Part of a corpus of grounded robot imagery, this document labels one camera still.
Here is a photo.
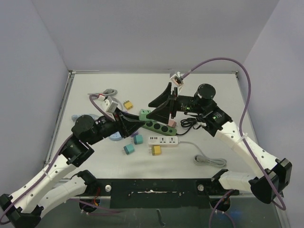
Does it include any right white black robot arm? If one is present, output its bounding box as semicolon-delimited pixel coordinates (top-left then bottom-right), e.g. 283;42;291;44
147;83;292;204

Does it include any yellow plug adapter lower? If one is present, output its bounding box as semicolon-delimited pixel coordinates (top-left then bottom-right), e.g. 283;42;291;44
149;145;162;156

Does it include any black power cord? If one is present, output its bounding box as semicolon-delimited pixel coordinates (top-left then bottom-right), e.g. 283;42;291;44
177;111;207;136

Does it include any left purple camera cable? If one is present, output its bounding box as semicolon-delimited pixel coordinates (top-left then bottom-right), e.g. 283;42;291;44
2;94;119;214

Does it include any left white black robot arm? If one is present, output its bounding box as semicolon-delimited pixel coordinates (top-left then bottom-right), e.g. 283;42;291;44
0;109;145;228

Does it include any round blue power strip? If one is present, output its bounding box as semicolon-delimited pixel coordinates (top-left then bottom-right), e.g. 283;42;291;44
109;132;123;141

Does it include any teal plug adapter upper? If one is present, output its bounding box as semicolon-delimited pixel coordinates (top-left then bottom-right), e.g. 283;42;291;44
133;134;143;145

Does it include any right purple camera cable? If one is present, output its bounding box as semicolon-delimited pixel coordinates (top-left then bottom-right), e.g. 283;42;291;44
181;57;287;228

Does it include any aluminium rail frame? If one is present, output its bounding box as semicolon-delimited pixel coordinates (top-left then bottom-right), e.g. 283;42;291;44
42;70;285;198

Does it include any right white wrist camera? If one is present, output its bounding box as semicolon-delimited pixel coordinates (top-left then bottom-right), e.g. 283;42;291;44
170;72;184;89

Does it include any white power strip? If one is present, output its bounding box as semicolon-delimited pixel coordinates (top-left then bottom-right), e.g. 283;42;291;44
148;136;179;147

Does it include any green plug adapter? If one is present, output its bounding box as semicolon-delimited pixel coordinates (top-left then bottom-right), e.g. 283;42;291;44
139;109;151;121

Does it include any teal plug adapter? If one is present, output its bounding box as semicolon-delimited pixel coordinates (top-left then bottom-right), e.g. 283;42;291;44
122;144;135;155
133;134;143;145

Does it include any yellow plug adapter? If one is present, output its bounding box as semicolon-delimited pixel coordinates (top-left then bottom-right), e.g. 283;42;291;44
123;100;133;110
149;145;162;156

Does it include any light blue coiled cord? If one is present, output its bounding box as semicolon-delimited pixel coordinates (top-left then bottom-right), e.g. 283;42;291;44
71;114;91;123

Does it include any yellow plug adapter upper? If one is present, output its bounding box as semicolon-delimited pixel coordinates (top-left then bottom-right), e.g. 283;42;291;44
123;100;133;110

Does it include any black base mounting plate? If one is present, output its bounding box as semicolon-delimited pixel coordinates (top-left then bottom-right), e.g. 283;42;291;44
79;178;227;209

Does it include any teal plug adapter lower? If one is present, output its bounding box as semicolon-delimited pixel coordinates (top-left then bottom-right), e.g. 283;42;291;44
122;144;135;155

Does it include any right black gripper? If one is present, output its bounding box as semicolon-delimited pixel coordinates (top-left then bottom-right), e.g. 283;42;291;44
146;83;205;124

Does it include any pink plug adapter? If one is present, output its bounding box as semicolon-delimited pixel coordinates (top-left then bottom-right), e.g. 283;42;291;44
167;119;177;128

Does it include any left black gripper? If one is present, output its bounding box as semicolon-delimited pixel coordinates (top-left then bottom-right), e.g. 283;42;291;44
87;107;144;145

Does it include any green power strip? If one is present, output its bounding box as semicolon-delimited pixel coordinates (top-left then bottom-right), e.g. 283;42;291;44
142;120;177;136

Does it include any grey cord of purple strip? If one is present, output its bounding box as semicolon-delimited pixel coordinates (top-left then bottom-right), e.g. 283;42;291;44
87;88;119;100

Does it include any purple camera cable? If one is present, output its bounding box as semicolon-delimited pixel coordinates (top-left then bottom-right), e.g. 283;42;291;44
181;57;287;228
2;94;119;214

